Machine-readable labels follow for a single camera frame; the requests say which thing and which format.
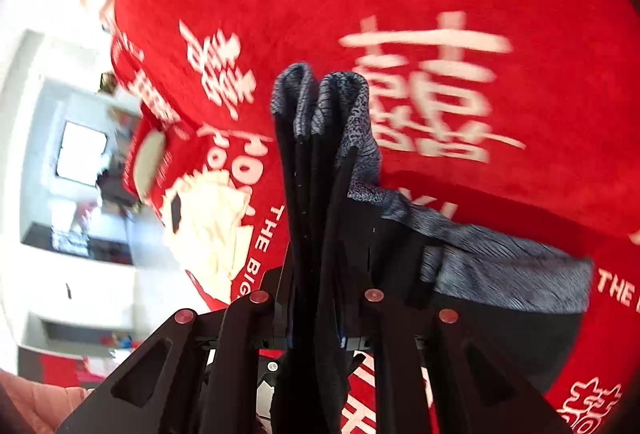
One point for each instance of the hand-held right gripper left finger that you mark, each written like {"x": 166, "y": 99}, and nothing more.
{"x": 277, "y": 314}

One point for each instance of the black pants with blue trim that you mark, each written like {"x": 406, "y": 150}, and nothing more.
{"x": 330, "y": 194}

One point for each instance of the bright window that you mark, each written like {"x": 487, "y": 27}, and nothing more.
{"x": 82, "y": 157}

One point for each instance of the dark cabinet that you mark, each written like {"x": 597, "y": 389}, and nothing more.
{"x": 75, "y": 241}

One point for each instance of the person's left hand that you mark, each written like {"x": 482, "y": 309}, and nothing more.
{"x": 30, "y": 401}

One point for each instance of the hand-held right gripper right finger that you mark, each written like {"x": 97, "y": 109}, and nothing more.
{"x": 390, "y": 339}

